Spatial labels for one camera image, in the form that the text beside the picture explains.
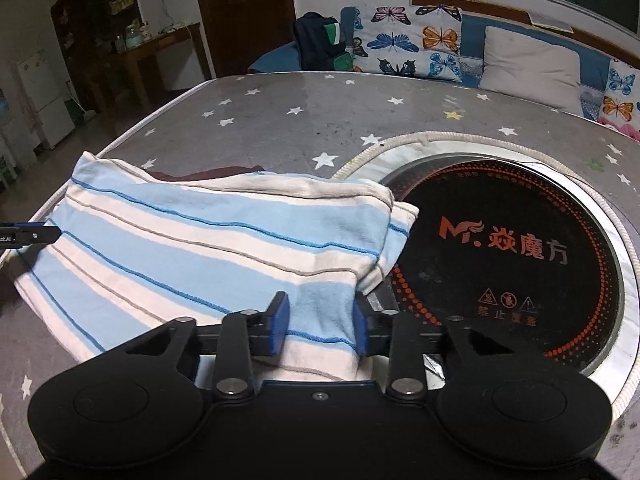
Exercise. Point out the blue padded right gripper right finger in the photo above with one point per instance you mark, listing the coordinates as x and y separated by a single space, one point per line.
373 329

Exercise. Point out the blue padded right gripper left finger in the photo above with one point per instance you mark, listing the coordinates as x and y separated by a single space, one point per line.
267 329

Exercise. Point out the blue black finger of the left gripper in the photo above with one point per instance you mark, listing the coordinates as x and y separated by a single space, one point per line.
22 234

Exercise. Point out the blue white striped garment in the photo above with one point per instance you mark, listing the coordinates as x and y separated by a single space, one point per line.
136 252

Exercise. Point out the white refrigerator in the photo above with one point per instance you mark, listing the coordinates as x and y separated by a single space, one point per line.
46 99

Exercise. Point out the black round induction cooktop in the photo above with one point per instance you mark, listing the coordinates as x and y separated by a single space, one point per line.
496 242

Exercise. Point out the dark maroon cloth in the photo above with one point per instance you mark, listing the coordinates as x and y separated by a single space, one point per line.
210 174

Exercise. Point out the grey star pattern tablecloth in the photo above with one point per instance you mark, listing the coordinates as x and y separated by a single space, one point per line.
284 121

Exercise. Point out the brown wooden desk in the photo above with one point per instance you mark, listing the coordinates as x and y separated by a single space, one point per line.
132 58

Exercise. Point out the teal kettle on desk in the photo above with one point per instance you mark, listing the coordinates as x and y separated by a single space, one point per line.
133 38

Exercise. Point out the dark wooden shelf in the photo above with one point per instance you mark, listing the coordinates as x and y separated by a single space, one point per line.
91 34

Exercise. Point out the dark navy green bag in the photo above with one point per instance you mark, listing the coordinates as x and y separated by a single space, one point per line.
321 44

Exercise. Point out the butterfly print pillow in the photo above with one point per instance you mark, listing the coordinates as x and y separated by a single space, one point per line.
406 41

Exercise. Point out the plain beige pillow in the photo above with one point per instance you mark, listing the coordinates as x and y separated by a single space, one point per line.
531 69

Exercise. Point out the dark wooden door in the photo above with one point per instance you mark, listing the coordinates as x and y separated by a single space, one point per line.
238 32

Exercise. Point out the blue bench mattress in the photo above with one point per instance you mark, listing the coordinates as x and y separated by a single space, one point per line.
286 58

